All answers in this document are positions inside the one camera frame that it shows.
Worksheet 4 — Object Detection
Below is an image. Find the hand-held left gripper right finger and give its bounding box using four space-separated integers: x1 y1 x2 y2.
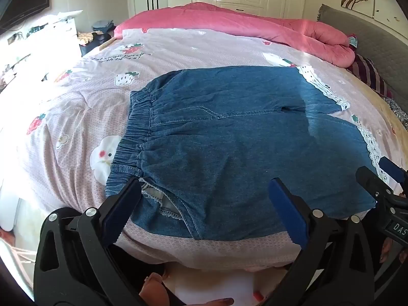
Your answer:
264 177 381 306

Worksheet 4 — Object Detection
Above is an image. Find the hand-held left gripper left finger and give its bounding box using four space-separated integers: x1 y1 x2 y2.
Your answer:
33 178 150 306

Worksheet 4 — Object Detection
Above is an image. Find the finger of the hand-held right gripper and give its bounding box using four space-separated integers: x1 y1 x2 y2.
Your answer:
355 166 396 203
379 156 407 195

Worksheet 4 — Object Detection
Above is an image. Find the blue denim pants lace hem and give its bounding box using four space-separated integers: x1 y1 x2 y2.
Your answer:
105 65 400 241

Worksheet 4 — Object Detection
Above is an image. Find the blue floral cloth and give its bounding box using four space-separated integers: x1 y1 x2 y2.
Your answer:
382 97 408 128

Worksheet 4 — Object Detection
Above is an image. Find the beige bed sheet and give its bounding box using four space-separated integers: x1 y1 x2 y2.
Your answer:
360 80 405 154

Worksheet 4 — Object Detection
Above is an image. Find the person's foot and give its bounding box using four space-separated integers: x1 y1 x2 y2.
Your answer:
142 272 173 306

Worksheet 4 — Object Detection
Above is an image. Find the striped pillow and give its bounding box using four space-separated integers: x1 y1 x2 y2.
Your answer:
346 54 392 98

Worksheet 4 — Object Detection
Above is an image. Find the white rounded object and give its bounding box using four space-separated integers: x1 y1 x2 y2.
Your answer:
0 178 20 232

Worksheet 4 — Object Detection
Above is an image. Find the pink strawberry printed blanket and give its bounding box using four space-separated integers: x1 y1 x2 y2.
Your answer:
0 27 408 271

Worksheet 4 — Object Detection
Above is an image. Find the grey padded headboard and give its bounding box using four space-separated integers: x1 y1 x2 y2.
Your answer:
317 4 408 103

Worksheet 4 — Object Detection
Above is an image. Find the yellow patterned cloth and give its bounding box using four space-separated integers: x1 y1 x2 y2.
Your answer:
77 32 96 46

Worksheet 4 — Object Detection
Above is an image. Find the white dresser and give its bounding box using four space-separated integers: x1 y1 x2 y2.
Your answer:
0 9 80 90

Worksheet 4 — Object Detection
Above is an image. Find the pink quilt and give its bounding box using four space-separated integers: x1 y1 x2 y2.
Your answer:
113 3 356 68

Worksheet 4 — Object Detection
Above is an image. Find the black television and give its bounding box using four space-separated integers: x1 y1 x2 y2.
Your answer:
0 0 52 32

